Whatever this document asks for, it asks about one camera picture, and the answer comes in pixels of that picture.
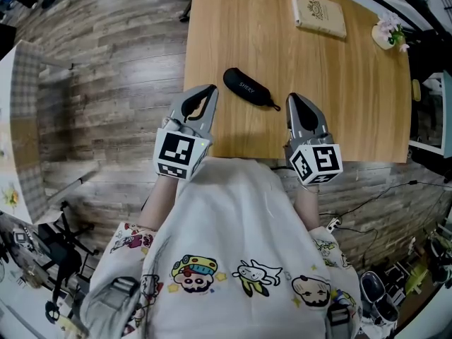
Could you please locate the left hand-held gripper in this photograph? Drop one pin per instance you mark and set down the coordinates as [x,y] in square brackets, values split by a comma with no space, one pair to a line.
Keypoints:
[176,150]

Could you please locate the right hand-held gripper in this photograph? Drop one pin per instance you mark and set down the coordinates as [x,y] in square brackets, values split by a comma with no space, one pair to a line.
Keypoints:
[318,161]

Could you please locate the black glasses case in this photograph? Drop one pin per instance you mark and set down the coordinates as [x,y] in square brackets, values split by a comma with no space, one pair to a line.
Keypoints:
[243,85]

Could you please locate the person's left forearm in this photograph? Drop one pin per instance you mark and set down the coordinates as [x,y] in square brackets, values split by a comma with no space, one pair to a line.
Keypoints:
[157,203]

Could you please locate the person's right forearm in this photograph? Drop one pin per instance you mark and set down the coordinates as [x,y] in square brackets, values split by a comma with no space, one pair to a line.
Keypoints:
[306,208]

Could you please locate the black office chair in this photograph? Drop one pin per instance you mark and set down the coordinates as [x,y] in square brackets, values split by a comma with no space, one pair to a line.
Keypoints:
[184,12]
[61,251]

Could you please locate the white power strip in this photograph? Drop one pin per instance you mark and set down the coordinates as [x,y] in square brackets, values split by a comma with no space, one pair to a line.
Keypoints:
[333,224]

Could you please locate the beige ornamented box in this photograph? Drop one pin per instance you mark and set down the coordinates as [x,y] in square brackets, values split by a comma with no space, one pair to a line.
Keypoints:
[319,14]

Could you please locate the white pot with flowers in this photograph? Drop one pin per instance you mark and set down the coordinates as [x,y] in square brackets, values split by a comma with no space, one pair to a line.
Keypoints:
[381,37]

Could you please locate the small yellow object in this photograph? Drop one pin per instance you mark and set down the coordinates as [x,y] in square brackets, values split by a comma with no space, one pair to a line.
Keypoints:
[416,90]

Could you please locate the white cartoon print shirt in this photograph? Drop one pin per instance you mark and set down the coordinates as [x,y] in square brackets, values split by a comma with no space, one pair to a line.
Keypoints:
[229,231]

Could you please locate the white desk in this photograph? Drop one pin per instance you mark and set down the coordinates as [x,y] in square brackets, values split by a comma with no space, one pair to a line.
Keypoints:
[446,118]

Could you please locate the checkered cloth table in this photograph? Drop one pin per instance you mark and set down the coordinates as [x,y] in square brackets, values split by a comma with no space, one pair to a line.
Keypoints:
[26,101]

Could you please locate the green frame stand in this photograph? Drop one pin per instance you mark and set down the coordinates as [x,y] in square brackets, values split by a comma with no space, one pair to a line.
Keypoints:
[416,277]

